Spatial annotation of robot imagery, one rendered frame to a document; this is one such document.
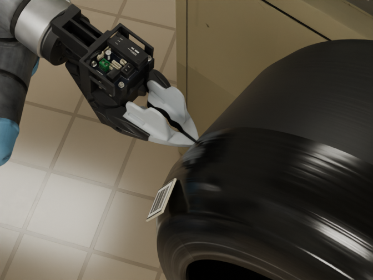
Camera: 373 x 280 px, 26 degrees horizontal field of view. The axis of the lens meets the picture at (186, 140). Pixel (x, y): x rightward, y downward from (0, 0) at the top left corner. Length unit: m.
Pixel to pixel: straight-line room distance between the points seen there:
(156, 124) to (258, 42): 0.79
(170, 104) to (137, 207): 1.35
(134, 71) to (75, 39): 0.08
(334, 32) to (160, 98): 0.63
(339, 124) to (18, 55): 0.48
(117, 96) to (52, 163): 1.45
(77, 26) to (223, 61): 0.92
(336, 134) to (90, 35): 0.33
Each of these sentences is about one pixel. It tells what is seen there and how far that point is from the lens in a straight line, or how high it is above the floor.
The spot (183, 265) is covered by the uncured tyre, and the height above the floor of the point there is 1.21.
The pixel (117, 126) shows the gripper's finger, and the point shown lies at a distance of 0.95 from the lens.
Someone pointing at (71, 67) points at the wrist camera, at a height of 1.25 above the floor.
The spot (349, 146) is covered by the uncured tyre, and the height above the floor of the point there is 1.43.
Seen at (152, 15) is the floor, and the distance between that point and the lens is 2.67.
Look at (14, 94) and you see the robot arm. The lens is 1.05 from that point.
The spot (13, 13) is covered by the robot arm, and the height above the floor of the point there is 1.30.
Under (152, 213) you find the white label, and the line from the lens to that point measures 0.88.
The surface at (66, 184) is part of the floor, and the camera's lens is 2.35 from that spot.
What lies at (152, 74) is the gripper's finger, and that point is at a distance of 0.99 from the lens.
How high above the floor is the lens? 2.05
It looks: 59 degrees down
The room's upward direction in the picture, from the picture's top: straight up
